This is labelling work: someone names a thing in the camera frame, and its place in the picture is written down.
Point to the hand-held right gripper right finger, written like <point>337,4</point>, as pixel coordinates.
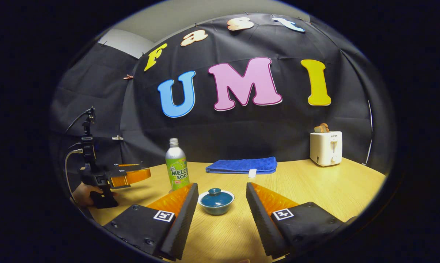
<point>262,223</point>

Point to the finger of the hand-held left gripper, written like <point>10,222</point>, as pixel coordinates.
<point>126,167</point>
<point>132,177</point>

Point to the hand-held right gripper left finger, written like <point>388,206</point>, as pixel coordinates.
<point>183,223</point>

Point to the teal teacup lid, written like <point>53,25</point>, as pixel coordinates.
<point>216,199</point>

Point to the green label metal water bottle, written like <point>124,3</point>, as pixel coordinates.
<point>177,168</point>

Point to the metal clip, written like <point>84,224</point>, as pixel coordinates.
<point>117,138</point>

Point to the folded blue towel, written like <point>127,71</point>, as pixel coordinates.
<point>242,165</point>

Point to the white toaster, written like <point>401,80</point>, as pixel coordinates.
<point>325,149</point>

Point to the black backdrop cloth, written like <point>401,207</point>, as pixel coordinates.
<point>242,128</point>

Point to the toast slice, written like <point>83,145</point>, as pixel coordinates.
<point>321,128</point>

